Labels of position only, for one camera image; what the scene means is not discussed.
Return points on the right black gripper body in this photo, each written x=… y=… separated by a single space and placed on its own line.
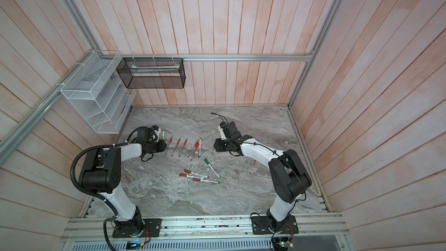
x=224 y=145

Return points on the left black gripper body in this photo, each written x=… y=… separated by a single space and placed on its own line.
x=156 y=146

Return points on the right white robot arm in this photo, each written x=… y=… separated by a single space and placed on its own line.
x=289 y=176

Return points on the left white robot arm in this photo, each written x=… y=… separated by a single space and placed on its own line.
x=100 y=175

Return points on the lower brown marker pen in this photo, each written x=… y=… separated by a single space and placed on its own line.
x=206 y=181

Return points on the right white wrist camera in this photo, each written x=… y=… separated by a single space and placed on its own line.
x=222 y=134

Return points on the black wire mesh basket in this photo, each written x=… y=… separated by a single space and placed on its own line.
x=148 y=73

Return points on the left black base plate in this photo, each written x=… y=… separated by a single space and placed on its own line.
x=147 y=227

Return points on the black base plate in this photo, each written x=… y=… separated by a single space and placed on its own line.
x=147 y=227
x=267 y=225

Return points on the white wire mesh shelf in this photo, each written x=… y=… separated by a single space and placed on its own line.
x=98 y=94

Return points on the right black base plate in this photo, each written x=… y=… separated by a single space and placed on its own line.
x=267 y=225

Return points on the horizontal aluminium wall rail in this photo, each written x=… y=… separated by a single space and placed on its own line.
x=289 y=57

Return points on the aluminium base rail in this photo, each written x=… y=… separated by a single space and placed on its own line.
x=299 y=232

